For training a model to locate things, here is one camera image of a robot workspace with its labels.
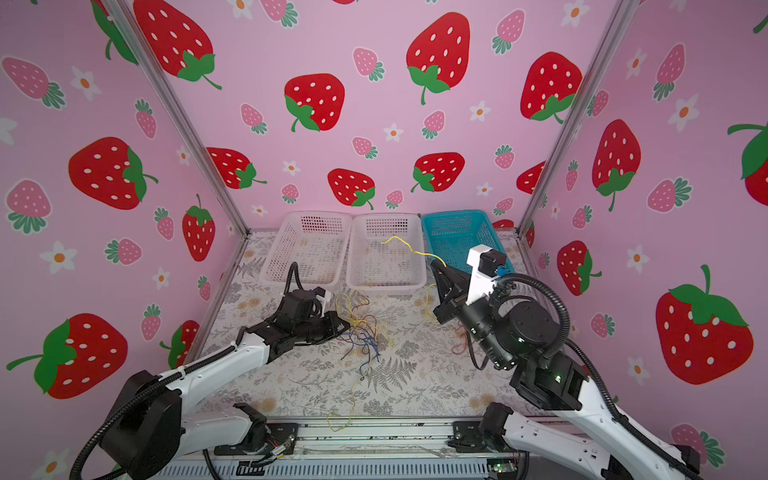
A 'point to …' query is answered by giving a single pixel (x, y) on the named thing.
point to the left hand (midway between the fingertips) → (352, 323)
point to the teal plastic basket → (451, 235)
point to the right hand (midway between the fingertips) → (430, 263)
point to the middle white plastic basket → (387, 254)
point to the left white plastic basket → (319, 242)
